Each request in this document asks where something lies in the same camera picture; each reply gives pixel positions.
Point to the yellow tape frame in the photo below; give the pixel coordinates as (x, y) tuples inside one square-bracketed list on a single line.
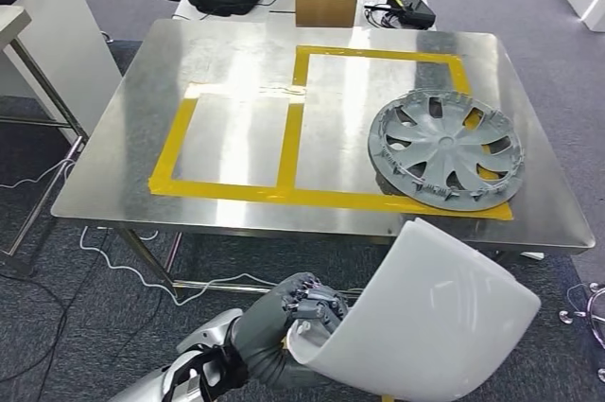
[(288, 148)]

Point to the grey wheel hubcap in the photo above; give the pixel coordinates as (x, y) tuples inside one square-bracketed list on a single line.
[(440, 148)]

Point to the black device with yellow mark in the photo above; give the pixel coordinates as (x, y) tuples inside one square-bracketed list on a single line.
[(416, 12)]

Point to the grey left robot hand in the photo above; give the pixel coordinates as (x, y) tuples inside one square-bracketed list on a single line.
[(269, 324)]

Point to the white curved plastic part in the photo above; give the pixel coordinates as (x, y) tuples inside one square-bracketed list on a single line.
[(416, 324)]

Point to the white table with steel legs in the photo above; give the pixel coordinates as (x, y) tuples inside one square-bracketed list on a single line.
[(11, 20)]

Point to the chrome chair base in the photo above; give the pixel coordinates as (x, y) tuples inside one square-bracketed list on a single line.
[(597, 318)]

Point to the stainless steel workbench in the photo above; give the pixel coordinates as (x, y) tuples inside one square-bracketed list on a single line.
[(227, 155)]

